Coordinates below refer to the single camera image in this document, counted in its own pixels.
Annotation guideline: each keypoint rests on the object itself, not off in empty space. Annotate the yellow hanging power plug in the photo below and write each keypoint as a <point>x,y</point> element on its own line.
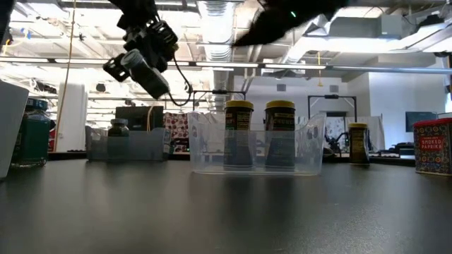
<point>320,84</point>

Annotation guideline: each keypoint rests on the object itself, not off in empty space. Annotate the red patterned white panel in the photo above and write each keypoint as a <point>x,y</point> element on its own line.
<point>176,127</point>

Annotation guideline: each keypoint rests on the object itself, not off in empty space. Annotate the dark wall screen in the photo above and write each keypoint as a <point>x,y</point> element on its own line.
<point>420,121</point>

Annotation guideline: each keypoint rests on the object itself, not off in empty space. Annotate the black metal rig frame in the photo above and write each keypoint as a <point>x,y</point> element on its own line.
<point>219,92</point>
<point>332,96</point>

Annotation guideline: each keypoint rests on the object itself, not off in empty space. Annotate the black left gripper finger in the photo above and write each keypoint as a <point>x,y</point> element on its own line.
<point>114,67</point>
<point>161,64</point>

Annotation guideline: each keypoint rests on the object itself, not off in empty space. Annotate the green glass spice jar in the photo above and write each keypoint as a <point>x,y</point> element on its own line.
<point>118,132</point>
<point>33,137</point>
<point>152,81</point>

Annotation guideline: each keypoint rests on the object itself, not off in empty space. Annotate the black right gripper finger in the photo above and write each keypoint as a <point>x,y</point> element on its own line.
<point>252,35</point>

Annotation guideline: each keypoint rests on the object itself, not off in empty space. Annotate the long ceiling light rail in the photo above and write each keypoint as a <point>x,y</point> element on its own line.
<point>226,64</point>

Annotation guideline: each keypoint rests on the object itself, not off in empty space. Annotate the black computer monitor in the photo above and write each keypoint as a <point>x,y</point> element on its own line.
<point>139,114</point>

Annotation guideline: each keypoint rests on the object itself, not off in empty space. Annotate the dark translucent plastic bin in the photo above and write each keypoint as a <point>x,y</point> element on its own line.
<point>148,148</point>

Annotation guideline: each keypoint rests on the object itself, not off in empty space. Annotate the clear plastic bin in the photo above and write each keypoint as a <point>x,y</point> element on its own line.
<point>208,155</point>

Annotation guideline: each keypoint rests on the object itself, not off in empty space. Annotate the yellow-lidded dark spice jar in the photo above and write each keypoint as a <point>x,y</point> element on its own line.
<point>239,120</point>
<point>280,120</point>
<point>358,144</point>

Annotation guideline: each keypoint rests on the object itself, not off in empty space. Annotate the silver spiral ventilation duct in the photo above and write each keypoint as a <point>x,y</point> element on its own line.
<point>217,28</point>
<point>332,17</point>

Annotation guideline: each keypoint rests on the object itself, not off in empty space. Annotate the red-lidded smoked paprika tin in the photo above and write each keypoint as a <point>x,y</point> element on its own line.
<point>432,151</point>

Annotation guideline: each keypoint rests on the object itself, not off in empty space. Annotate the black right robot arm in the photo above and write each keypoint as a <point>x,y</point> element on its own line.
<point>335,3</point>

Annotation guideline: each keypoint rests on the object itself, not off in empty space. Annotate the black background robot arm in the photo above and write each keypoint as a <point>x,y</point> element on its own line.
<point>335,139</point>

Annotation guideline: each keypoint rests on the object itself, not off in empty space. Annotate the white plastic bin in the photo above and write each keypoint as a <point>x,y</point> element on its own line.
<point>10,134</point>

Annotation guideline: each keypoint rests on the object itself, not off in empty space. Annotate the white cloth partition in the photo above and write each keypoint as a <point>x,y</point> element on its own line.
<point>376,130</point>

